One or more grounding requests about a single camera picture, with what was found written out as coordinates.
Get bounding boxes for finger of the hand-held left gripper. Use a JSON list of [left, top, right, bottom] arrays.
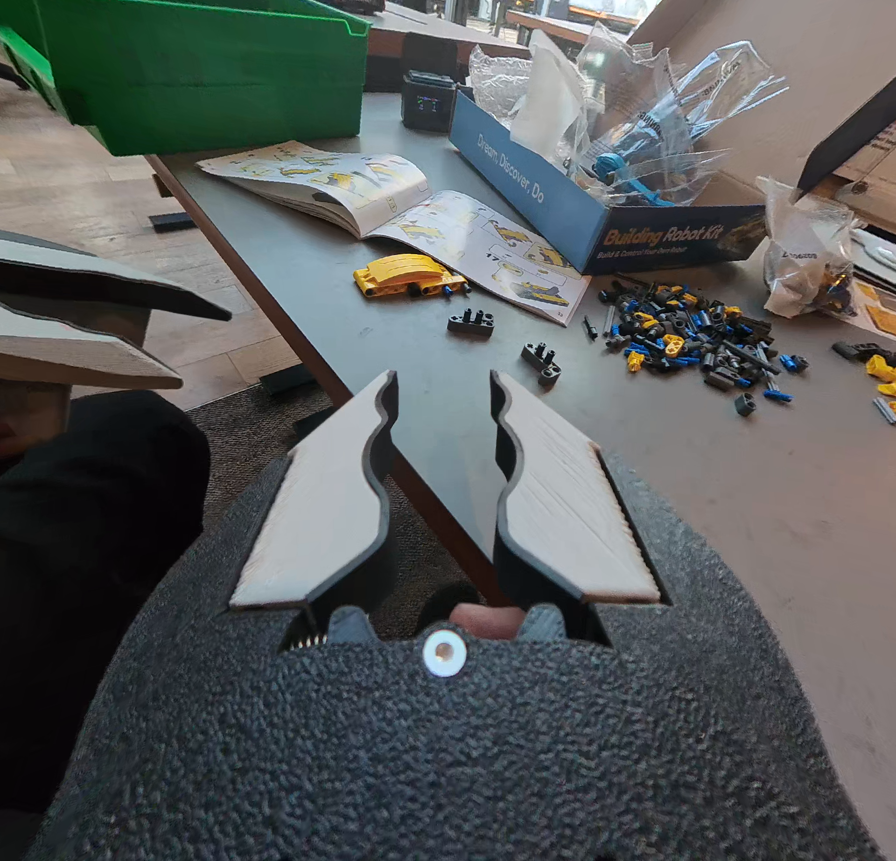
[[0, 305, 184, 391], [0, 231, 232, 322]]

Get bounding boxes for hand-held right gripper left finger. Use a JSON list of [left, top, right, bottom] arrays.
[[230, 370, 400, 610]]

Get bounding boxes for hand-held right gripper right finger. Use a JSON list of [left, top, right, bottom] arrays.
[[490, 370, 662, 604]]

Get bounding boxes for yellow beam assembly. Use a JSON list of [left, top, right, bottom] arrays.
[[352, 254, 471, 301]]

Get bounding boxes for grey desk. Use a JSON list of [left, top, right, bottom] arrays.
[[147, 91, 896, 841]]

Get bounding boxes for person's right hand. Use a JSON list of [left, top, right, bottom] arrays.
[[448, 602, 527, 641]]

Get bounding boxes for dark grey angled beam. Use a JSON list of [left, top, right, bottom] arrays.
[[520, 342, 563, 388]]

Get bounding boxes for person's black trousers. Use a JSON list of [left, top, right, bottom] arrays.
[[0, 389, 211, 813]]

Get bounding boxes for pile of mixed building pieces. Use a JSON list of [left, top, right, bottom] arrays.
[[584, 280, 809, 417]]

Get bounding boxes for green plastic bin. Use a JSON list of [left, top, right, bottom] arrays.
[[0, 0, 371, 157]]

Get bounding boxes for building instruction booklet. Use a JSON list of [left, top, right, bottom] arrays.
[[196, 140, 592, 326]]

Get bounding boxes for cluster of yellow black parts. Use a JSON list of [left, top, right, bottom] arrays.
[[832, 340, 896, 424]]

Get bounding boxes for blue kit box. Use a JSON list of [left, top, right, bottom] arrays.
[[448, 90, 767, 276]]

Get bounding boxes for blue curved plastic part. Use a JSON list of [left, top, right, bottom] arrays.
[[594, 151, 676, 208]]

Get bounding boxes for small black device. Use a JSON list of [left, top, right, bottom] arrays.
[[401, 70, 457, 133]]

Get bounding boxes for small yellow picture leaflet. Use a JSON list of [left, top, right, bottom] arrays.
[[836, 277, 896, 337]]

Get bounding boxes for white moulded tray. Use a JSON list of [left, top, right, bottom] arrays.
[[857, 228, 896, 271]]

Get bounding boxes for long grey table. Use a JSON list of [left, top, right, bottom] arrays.
[[367, 0, 533, 61]]

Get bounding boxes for white paper sheet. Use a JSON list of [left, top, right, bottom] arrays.
[[510, 28, 585, 166]]

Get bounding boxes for clear bag of kit parts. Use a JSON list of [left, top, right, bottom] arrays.
[[567, 21, 788, 208]]

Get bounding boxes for printed building blocks sheet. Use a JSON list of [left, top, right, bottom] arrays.
[[836, 123, 896, 229]]

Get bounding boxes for cardboard box lid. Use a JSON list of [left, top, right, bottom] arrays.
[[626, 0, 896, 208]]

